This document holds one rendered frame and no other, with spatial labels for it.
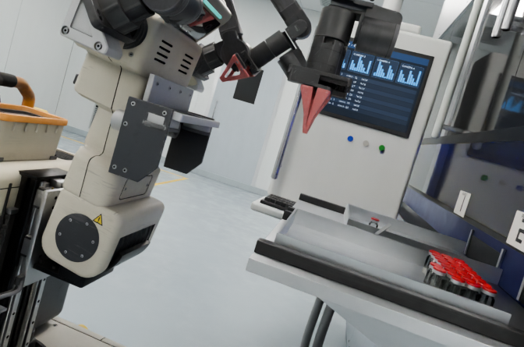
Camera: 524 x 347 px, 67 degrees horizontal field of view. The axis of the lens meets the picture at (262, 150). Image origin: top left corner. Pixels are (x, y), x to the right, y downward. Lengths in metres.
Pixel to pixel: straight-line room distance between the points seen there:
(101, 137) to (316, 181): 0.88
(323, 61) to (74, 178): 0.58
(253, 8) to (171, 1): 5.94
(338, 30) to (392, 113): 0.93
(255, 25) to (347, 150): 5.13
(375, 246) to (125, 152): 0.55
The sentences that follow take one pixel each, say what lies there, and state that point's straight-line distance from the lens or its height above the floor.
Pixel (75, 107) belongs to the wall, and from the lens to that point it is 7.62.
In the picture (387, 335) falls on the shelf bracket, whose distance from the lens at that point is 0.70.
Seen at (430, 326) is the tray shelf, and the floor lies 0.88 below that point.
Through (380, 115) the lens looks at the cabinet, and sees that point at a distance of 1.56.
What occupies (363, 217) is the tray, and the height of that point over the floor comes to 0.89.
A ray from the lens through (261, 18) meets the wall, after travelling 6.55.
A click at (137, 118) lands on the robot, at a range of 0.84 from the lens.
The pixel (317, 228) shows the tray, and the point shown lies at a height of 0.89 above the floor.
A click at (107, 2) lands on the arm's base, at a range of 0.76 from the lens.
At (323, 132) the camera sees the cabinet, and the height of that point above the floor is 1.10.
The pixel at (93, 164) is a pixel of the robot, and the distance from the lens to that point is 0.91.
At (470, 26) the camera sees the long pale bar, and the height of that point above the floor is 1.53.
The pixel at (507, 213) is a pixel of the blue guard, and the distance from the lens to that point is 0.87.
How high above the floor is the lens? 1.07
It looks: 4 degrees down
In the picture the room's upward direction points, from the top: 17 degrees clockwise
